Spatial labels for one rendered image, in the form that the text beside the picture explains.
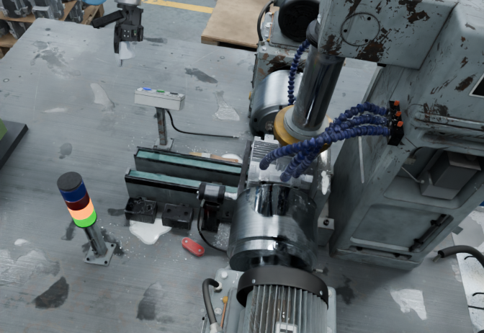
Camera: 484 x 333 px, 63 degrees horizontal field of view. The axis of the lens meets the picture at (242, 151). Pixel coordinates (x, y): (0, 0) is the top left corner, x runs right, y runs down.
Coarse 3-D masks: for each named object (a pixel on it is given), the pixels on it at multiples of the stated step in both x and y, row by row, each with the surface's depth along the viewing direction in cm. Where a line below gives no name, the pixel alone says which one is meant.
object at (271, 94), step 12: (276, 72) 146; (288, 72) 142; (300, 72) 145; (264, 84) 143; (276, 84) 139; (288, 84) 138; (264, 96) 138; (276, 96) 135; (252, 108) 144; (264, 108) 134; (276, 108) 134; (252, 120) 140; (264, 120) 138; (252, 132) 144; (264, 132) 143
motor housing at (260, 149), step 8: (256, 144) 127; (264, 144) 127; (272, 144) 127; (256, 152) 124; (264, 152) 125; (256, 160) 124; (256, 168) 124; (272, 168) 124; (248, 176) 125; (256, 176) 125; (272, 176) 124; (304, 176) 124; (248, 184) 125; (256, 184) 125; (280, 184) 124; (288, 184) 123; (304, 184) 125; (304, 192) 125
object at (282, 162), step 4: (280, 144) 122; (284, 156) 119; (288, 156) 123; (292, 156) 123; (280, 160) 120; (284, 160) 120; (288, 160) 120; (316, 160) 119; (276, 164) 123; (280, 164) 122; (284, 164) 122; (312, 164) 120; (316, 164) 120; (276, 168) 124; (280, 168) 123; (284, 168) 123; (308, 168) 121; (312, 168) 121; (304, 172) 123; (308, 172) 123; (312, 172) 123
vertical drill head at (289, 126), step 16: (320, 16) 89; (320, 64) 93; (336, 64) 92; (304, 80) 100; (320, 80) 96; (336, 80) 98; (304, 96) 102; (320, 96) 100; (288, 112) 114; (304, 112) 105; (320, 112) 105; (288, 128) 111; (304, 128) 109; (320, 128) 111; (288, 144) 110
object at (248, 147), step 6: (246, 144) 136; (246, 150) 134; (246, 156) 133; (246, 162) 131; (246, 168) 130; (240, 174) 128; (240, 180) 126; (246, 180) 127; (240, 186) 125; (240, 192) 123; (234, 198) 123
